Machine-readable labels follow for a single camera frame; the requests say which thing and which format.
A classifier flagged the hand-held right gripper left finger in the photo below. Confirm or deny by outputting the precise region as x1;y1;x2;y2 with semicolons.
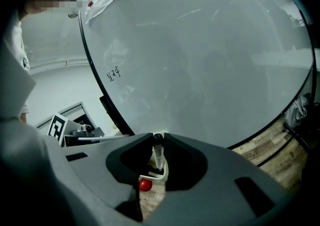
43;132;154;226

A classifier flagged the person's white shirt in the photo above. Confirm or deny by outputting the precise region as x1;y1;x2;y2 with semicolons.
9;17;31;122

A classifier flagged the large glass whiteboard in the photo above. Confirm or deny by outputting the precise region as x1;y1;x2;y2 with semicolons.
77;0;316;150

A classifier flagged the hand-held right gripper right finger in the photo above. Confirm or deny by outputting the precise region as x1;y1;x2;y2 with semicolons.
142;132;291;226

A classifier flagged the white marker tray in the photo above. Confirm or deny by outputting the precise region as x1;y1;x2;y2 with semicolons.
139;144;170;181

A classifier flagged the grey backpack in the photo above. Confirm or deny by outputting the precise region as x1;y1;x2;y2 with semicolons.
283;93;312;131

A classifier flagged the dark window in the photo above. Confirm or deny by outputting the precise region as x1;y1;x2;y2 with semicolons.
36;101;98;137

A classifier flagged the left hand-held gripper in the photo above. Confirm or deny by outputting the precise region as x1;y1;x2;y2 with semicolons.
47;112;131;148

